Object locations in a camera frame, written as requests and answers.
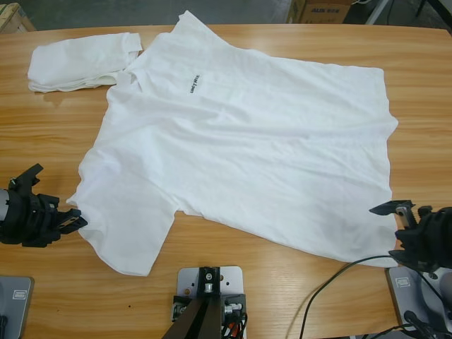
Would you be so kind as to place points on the black bracket with connectors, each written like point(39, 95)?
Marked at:
point(233, 302)

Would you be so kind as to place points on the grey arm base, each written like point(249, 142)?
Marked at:
point(399, 298)
point(17, 310)

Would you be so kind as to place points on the white metal frame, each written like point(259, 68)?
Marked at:
point(378, 12)

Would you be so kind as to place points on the dark camera post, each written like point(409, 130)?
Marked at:
point(201, 318)

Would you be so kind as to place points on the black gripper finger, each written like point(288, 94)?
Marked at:
point(72, 220)
point(392, 207)
point(402, 256)
point(28, 176)

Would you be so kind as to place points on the wooden crate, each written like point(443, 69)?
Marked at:
point(14, 17)

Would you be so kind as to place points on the white mount block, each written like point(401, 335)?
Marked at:
point(187, 279)

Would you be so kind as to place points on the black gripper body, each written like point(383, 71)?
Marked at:
point(28, 219)
point(431, 240)

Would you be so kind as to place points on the cardboard box with AUX print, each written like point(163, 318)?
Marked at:
point(325, 14)

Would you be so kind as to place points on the black metal frame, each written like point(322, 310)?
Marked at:
point(445, 10)

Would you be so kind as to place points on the white Unitree print t-shirt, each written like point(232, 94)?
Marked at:
point(229, 148)

